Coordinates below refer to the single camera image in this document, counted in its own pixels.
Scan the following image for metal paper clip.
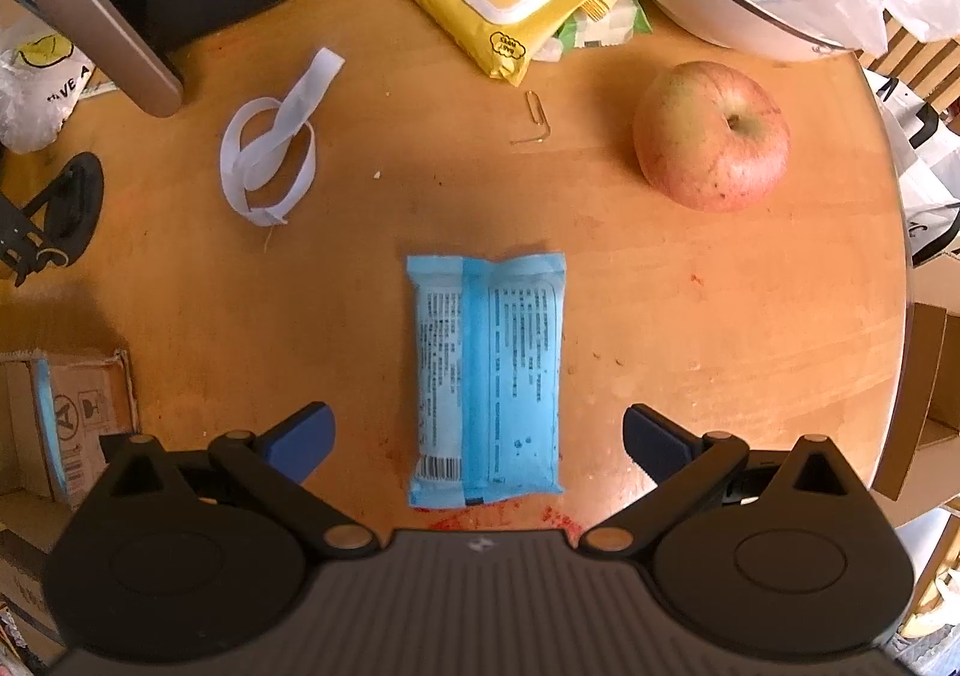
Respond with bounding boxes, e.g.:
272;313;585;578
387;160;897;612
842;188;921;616
510;91;554;146

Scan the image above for white elastic band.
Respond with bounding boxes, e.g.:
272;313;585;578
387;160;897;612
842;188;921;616
220;47;346;228

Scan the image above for apple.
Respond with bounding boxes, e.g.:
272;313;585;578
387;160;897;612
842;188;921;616
632;61;792;213

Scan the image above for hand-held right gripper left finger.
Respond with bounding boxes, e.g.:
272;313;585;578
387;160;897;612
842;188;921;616
101;402;383;561

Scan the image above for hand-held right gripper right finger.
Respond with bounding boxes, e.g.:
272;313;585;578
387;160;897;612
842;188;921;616
577;404;875;561

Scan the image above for wooden desktop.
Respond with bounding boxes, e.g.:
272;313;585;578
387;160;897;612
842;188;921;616
0;0;908;549

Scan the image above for white plastic bag yellow print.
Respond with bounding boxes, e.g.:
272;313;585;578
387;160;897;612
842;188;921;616
0;19;85;153

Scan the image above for cardboard box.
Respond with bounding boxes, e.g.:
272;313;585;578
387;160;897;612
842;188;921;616
0;346;141;516

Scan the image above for black phone stand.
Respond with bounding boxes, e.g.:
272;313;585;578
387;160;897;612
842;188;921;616
0;152;104;287

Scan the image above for white paper bag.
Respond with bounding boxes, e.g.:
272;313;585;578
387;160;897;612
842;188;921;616
862;67;960;266

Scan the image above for blue wipes packet text side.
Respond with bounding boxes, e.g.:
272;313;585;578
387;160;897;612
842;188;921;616
405;248;566;509

